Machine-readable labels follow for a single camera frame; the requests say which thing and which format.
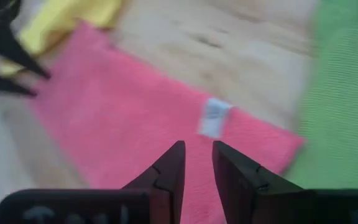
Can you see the green microfiber towel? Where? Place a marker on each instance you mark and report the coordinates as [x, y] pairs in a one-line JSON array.
[[343, 109]]

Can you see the pink microfiber towel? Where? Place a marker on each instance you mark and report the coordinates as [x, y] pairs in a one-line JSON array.
[[129, 124]]

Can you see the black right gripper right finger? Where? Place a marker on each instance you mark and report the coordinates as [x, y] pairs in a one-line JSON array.
[[241, 186]]

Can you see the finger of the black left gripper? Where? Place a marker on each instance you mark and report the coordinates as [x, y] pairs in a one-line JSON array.
[[2, 82], [8, 46]]

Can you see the yellow microfiber towel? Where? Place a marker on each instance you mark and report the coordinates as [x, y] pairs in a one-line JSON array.
[[67, 18]]

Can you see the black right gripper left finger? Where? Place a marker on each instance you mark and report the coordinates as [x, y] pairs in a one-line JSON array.
[[163, 180]]

